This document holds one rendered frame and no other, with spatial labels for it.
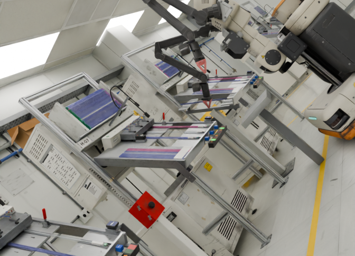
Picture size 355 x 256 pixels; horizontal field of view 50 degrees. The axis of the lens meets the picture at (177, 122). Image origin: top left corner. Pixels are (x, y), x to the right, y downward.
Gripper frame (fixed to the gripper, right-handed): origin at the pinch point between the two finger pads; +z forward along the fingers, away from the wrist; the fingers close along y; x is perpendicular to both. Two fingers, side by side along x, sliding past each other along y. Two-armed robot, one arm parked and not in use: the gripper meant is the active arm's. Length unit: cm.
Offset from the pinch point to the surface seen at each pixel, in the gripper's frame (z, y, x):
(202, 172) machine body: 45, 24, -6
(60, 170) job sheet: 18, 71, -100
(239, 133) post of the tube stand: 32.6, -20.3, 15.4
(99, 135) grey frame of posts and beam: -1, 51, -72
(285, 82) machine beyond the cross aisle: 110, -426, -6
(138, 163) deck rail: 12, 71, -30
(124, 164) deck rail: 13, 71, -41
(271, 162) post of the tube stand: 59, -19, 40
